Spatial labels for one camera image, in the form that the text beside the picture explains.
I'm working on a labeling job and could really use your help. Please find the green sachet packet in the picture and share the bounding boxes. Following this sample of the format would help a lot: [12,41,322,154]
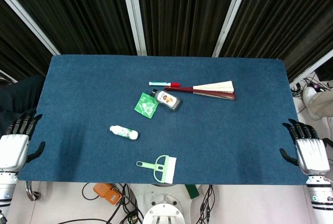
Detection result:
[134,92,159,119]

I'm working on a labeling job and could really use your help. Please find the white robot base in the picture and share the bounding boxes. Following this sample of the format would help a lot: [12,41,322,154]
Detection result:
[142,184,200,224]

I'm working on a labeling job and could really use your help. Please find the white marker red cap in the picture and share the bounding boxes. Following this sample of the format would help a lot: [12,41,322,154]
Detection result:
[149,81,182,88]

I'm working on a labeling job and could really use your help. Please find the white plastic bottle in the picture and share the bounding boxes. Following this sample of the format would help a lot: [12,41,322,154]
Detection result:
[109,125,139,140]

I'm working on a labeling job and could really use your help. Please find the clear sauce bottle black cap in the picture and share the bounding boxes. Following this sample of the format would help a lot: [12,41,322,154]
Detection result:
[151,89,183,112]

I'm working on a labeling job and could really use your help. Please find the dark green board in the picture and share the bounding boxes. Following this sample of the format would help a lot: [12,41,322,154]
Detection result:
[185,184,200,200]

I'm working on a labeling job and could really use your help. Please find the orange power box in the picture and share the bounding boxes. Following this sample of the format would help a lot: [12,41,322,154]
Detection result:
[93,183,122,206]

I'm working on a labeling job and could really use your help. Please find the metal clamp hook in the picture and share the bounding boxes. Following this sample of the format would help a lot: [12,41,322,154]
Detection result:
[24,181,42,202]

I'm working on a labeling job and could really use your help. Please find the blue table cloth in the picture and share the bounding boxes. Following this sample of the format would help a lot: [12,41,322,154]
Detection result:
[17,55,308,186]

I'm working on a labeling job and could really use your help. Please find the person leg white shoe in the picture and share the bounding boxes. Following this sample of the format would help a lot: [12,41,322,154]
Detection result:
[302,86,333,120]

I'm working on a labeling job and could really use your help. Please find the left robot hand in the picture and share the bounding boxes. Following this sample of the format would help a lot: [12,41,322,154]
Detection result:
[0,112,46,172]

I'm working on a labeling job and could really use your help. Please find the black cable bundle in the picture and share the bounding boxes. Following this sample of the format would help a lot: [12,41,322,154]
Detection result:
[56,183,144,224]

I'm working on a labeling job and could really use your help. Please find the green and white brush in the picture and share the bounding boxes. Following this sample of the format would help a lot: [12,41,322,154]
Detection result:
[136,155,177,184]

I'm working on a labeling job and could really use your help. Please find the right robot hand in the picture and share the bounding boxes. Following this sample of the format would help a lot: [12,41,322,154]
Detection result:
[279,119,330,176]

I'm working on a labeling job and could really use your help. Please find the red and cream folding fan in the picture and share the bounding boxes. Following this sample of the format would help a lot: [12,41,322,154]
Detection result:
[164,80,236,102]

